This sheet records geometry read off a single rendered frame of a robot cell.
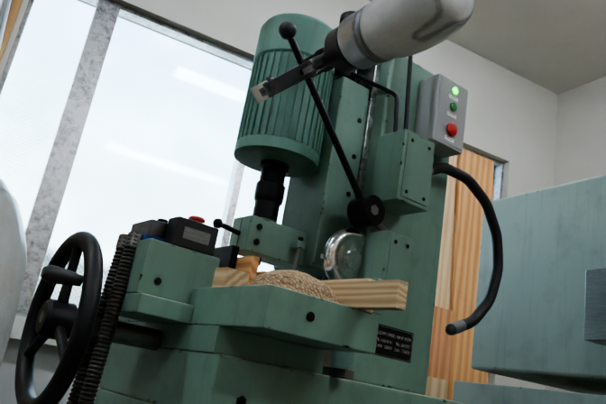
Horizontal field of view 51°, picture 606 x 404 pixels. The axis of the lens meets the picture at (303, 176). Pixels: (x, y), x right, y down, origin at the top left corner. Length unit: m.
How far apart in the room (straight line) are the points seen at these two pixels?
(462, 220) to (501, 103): 0.87
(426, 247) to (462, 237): 1.75
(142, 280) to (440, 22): 0.59
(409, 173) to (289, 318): 0.49
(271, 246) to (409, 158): 0.33
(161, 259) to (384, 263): 0.41
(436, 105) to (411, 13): 0.55
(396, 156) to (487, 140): 2.34
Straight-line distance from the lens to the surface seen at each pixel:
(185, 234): 1.08
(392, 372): 1.33
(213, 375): 0.97
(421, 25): 0.90
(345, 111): 1.37
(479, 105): 3.64
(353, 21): 0.99
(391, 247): 1.21
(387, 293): 0.94
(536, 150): 3.88
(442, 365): 2.91
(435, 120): 1.41
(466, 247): 3.17
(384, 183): 1.29
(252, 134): 1.26
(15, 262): 0.52
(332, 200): 1.30
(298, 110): 1.27
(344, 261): 1.22
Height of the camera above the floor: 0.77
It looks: 18 degrees up
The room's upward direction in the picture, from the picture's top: 10 degrees clockwise
